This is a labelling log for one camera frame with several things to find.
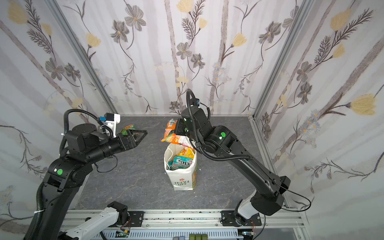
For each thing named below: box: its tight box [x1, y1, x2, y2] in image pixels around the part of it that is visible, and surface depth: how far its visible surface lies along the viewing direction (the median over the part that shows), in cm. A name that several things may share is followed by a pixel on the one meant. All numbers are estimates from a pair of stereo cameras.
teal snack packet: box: [167, 156, 193, 170], surface depth 86 cm
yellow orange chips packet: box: [176, 147, 196, 160], surface depth 86 cm
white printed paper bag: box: [164, 143, 198, 191], surface depth 73 cm
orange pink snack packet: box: [160, 118, 195, 150], surface depth 60 cm
